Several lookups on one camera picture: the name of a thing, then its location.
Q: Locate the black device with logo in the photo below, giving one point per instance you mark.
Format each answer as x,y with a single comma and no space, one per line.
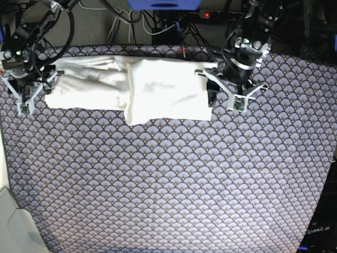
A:
321,233

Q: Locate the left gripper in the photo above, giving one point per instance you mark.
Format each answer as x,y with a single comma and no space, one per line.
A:
238,69

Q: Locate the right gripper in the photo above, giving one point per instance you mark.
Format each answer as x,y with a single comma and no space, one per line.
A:
22,77

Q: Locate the blue box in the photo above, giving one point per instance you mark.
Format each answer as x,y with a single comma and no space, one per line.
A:
184,5

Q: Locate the red black table clamp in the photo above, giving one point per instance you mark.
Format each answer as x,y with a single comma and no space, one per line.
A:
183,52

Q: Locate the white printed T-shirt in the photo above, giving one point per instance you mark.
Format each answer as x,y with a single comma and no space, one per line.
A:
144,88

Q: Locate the black power strip red light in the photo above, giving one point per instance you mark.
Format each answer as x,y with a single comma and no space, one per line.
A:
219,15

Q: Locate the grey patterned table mat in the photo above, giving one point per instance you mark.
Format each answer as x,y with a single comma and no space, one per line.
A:
240,183

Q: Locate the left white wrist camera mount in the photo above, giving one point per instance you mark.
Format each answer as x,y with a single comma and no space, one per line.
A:
236,102

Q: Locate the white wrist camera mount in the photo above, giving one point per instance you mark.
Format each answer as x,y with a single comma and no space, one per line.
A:
26,103
236,102

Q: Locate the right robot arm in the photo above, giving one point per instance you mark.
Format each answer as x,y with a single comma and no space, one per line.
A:
19,53

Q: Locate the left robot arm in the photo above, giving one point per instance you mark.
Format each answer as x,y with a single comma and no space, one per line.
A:
244,49

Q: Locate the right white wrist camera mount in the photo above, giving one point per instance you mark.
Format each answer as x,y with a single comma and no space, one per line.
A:
26,103

